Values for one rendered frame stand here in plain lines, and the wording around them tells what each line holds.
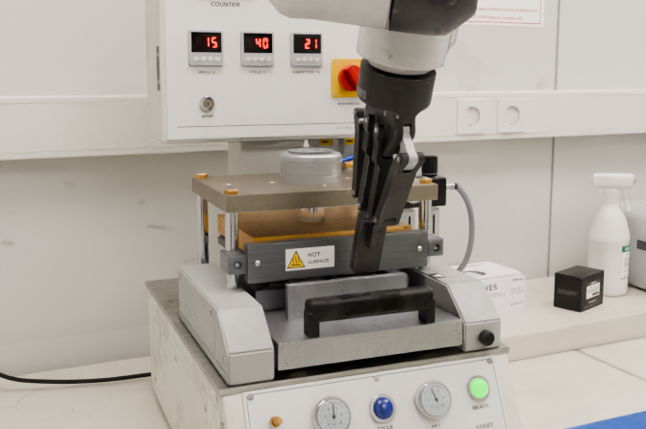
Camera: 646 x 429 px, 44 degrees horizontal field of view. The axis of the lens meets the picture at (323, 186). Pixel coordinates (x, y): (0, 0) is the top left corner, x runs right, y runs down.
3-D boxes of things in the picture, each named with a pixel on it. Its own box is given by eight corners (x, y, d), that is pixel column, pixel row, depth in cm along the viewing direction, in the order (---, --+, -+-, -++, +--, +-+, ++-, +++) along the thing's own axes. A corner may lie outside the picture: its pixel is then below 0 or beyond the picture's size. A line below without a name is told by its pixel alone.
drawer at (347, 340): (211, 303, 110) (210, 247, 109) (357, 288, 118) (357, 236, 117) (278, 378, 83) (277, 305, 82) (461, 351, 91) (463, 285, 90)
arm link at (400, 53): (384, 21, 71) (375, 80, 73) (506, 25, 75) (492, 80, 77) (335, -14, 81) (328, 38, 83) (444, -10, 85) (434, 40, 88)
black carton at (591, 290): (552, 306, 156) (554, 271, 155) (575, 297, 162) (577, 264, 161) (581, 313, 152) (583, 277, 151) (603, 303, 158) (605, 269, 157)
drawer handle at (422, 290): (303, 333, 86) (303, 297, 85) (427, 317, 91) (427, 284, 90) (310, 339, 84) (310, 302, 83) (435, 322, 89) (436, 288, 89)
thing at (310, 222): (217, 242, 108) (216, 173, 106) (366, 231, 116) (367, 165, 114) (254, 272, 92) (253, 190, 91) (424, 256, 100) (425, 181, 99)
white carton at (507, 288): (391, 310, 154) (391, 272, 153) (484, 294, 164) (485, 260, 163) (429, 327, 143) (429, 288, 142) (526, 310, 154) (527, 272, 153)
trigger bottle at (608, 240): (586, 295, 164) (591, 174, 160) (585, 285, 172) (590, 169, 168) (632, 298, 161) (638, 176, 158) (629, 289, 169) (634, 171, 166)
